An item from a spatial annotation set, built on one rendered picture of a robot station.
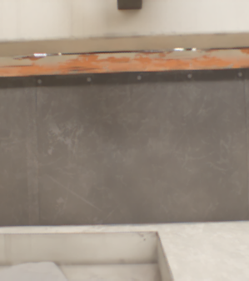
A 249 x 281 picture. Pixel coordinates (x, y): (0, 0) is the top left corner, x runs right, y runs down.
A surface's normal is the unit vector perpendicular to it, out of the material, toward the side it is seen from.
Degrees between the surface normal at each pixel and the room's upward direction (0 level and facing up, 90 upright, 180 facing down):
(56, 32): 90
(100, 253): 90
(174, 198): 90
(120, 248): 90
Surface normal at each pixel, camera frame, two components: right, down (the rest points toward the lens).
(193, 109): -0.02, 0.00
